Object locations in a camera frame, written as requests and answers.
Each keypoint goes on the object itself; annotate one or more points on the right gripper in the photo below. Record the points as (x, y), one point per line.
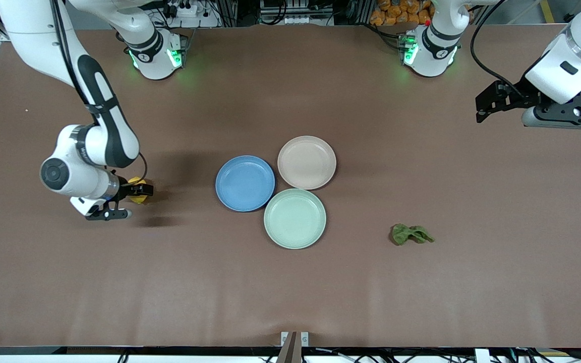
(125, 190)

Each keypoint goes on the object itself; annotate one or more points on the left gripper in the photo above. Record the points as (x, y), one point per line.
(518, 96)

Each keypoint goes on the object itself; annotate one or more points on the yellow lemon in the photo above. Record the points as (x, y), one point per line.
(136, 180)

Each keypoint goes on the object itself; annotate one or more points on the green lettuce leaf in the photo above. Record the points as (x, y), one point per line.
(401, 234)

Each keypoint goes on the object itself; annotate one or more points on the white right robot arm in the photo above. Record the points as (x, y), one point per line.
(33, 30)

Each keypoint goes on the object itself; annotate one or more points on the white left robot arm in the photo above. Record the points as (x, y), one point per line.
(439, 45)

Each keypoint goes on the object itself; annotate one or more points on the blue plate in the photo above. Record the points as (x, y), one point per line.
(245, 184)

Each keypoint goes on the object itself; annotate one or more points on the orange snack bags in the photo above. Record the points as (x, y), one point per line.
(396, 12)

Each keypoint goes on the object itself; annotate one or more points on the mint green plate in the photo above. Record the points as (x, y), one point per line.
(294, 219)

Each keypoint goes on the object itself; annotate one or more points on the beige plate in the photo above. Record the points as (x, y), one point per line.
(306, 162)

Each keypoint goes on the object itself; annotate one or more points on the white power strip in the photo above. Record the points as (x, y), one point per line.
(187, 10)

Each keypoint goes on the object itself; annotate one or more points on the white electronics box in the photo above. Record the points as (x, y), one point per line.
(295, 12)

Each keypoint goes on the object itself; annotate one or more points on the small white box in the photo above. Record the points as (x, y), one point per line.
(482, 356)

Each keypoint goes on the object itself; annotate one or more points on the metal table edge bracket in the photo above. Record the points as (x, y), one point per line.
(304, 339)

